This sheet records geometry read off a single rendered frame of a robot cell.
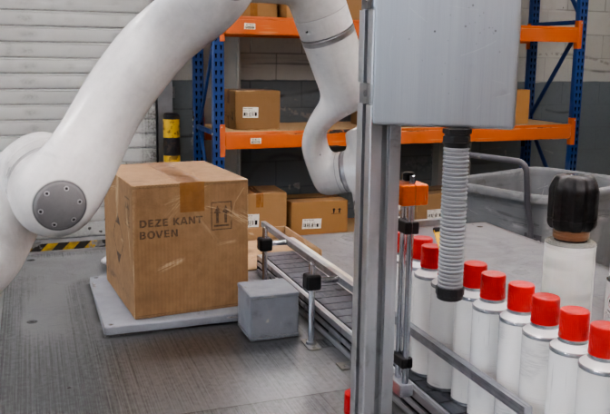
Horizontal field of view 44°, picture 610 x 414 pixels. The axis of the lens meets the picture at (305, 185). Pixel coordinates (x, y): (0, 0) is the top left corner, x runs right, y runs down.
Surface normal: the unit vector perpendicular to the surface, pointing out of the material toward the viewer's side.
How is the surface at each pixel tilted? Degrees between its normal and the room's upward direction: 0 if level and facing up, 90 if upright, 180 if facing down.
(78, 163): 72
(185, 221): 90
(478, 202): 93
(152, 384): 0
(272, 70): 90
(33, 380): 0
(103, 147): 84
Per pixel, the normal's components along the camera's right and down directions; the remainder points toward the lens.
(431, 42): -0.26, 0.16
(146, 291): 0.42, 0.15
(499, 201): -0.77, 0.15
